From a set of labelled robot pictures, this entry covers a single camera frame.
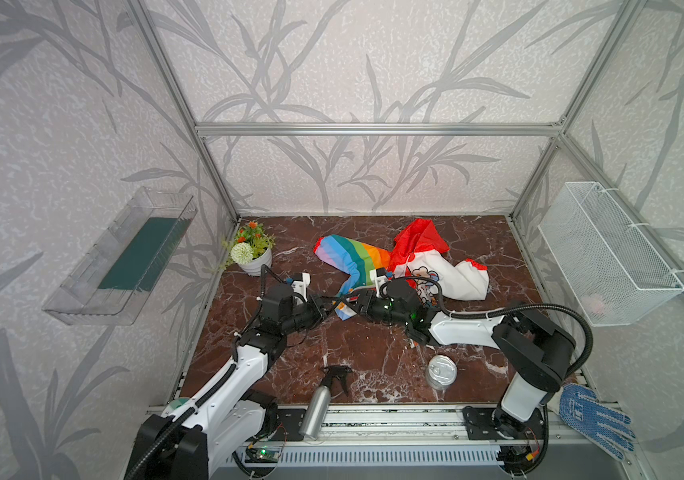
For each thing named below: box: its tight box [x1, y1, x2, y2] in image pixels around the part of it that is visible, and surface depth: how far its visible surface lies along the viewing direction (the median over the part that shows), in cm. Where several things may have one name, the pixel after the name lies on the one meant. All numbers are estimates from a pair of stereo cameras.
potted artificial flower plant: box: [221, 221, 276, 277], surface depth 91 cm
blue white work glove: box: [547, 383, 637, 461], surface depth 75 cm
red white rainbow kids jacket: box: [314, 218, 490, 320], surface depth 103 cm
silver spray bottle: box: [299, 365, 353, 440], surface depth 76 cm
